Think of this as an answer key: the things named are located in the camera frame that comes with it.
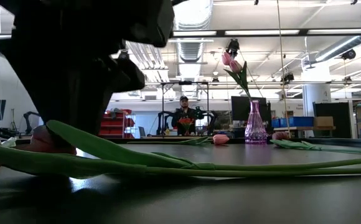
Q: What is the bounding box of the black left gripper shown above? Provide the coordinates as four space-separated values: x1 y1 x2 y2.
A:
0 37 146 147

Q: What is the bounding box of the purple tulip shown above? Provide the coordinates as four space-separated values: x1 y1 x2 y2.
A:
0 119 361 178

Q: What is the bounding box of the maroon tulip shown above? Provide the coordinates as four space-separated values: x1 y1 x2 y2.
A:
1 136 18 148

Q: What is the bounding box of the pink yellow tulip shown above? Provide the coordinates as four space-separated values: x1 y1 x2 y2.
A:
0 154 361 184

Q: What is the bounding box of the pink ribbed glass vase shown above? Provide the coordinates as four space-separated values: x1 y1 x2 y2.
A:
244 100 268 145

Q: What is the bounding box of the red shelf cart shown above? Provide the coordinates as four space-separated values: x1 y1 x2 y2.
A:
98 108 136 139

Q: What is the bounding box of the person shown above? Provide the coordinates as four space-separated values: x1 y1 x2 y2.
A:
171 95 200 136

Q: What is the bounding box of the orange flower bunch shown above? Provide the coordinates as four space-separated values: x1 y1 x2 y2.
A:
178 116 195 136

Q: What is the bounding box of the large black screen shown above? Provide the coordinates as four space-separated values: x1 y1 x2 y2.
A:
231 95 271 122

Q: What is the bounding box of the small blue storage bin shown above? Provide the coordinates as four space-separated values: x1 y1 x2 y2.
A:
271 118 289 128

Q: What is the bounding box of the large blue storage bin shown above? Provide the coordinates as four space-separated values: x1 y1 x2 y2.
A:
288 116 315 128

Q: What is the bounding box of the wooden side table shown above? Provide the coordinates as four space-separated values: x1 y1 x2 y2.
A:
273 126 337 138

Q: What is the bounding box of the cardboard box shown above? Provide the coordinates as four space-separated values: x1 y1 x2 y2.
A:
314 116 334 128

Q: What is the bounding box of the black standing panel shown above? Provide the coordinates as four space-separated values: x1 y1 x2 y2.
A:
312 101 354 139

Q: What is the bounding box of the black table edge frame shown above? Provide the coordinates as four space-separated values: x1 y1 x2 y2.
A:
12 136 361 149

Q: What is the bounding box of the black overhead frame bar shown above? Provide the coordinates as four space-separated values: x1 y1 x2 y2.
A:
167 27 361 40

